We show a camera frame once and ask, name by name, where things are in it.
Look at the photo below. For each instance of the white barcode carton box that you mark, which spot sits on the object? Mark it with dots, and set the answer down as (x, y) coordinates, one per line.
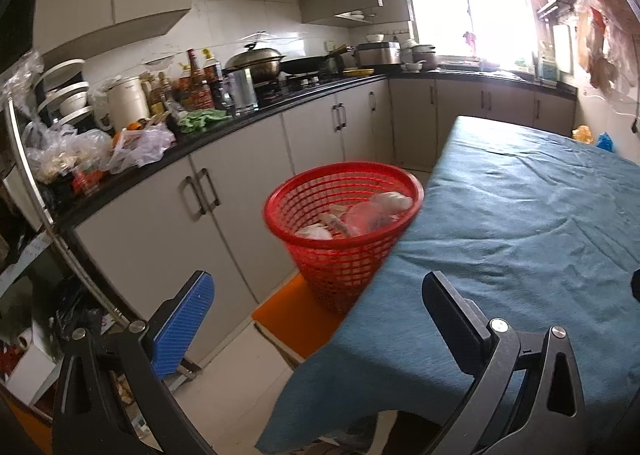
(334, 221)

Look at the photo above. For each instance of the hanging bags on wall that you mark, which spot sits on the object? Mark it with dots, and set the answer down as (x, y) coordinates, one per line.
(607, 40)

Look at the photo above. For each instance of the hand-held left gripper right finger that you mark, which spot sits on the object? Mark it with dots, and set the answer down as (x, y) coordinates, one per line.
(452, 320)

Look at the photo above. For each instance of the steel wok with lid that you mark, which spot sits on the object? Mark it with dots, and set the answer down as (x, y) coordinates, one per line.
(255, 60)

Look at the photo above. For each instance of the gas stove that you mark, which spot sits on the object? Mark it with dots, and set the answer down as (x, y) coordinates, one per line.
(300, 82)

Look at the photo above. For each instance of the black frying pan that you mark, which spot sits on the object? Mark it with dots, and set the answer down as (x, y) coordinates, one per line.
(305, 64)

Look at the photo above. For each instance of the white cutting board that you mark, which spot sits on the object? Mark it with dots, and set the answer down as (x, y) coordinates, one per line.
(562, 49)

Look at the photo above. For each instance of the dish rack with white plates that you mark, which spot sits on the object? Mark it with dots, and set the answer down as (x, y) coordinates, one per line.
(67, 95)

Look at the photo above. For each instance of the dark yellow-cap sauce bottle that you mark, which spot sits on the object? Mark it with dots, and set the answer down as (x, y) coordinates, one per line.
(215, 77)

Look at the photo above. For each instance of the black kitchen countertop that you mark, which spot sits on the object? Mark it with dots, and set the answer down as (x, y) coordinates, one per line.
(240, 122)

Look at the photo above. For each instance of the blue table blanket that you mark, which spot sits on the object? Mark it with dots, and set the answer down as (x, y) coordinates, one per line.
(500, 245)

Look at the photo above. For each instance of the red plastic mesh basket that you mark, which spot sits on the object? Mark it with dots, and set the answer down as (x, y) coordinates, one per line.
(320, 265)

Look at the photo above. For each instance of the grey kitchen base cabinets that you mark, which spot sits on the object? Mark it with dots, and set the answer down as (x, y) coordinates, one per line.
(235, 185)

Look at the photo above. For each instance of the red cloth at window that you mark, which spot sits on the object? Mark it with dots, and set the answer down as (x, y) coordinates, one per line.
(470, 38)

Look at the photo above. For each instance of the clear plastic bags on counter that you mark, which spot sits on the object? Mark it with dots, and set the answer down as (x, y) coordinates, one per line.
(145, 147)

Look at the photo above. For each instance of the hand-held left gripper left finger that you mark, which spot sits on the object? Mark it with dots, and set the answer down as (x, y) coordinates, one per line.
(185, 325)

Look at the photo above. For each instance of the brown cooking pot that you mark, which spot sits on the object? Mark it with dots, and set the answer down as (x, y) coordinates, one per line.
(424, 57)

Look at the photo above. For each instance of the silver rice cooker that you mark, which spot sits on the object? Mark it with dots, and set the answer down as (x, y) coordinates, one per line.
(377, 55)

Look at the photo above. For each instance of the clear plastic bags of food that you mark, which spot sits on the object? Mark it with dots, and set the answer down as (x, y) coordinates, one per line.
(65, 155)

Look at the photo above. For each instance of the yellow dish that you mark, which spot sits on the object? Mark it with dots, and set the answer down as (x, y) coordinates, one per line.
(357, 71)

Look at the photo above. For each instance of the blue plastic bag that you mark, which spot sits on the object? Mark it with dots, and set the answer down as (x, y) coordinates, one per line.
(604, 141)

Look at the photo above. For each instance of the brown red-label sauce bottle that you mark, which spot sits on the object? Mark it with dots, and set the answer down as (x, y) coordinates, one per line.
(196, 85)

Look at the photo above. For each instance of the green cloth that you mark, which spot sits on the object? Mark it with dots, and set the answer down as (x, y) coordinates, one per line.
(202, 119)

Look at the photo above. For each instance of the large white red-print plastic bag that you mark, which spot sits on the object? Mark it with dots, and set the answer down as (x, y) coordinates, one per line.
(395, 200)

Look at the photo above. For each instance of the orange plastic stool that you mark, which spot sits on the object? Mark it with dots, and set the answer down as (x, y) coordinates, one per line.
(295, 320)

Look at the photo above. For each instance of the yellow plastic bag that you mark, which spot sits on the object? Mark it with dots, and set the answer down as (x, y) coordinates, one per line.
(582, 134)

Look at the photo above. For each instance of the crumpled clear plastic bag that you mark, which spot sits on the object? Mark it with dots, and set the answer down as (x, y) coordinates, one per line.
(22, 72)

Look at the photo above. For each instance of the group of small condiment bottles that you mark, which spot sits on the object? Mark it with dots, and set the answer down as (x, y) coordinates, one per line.
(162, 95)

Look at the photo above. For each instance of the white rice cooker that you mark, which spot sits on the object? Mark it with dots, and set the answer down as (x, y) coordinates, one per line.
(125, 102)

